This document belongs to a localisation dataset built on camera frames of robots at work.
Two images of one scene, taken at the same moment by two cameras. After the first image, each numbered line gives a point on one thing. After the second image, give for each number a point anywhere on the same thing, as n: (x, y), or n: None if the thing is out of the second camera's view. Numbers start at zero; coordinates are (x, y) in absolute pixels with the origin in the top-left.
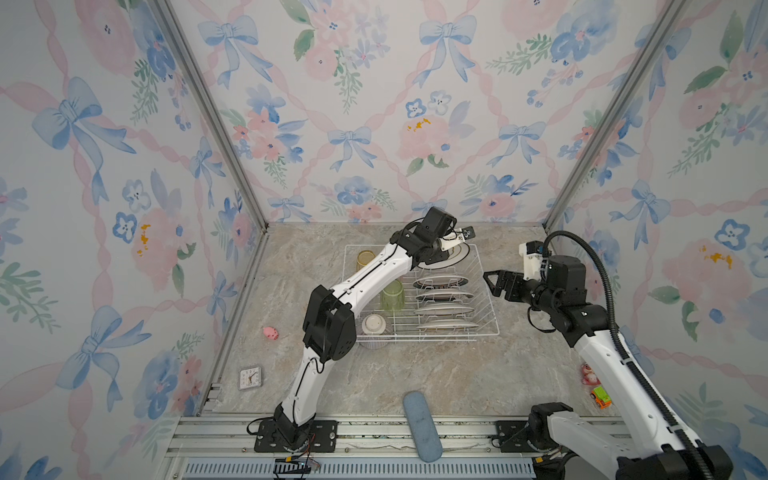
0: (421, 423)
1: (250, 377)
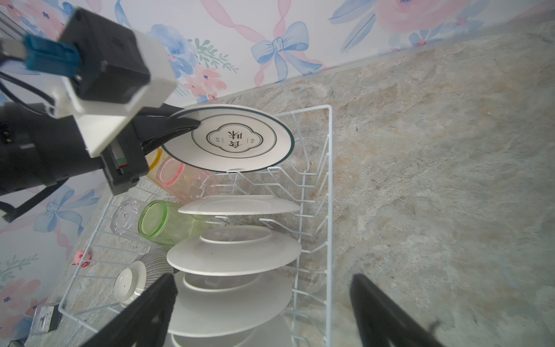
0: None
1: (46, 318)
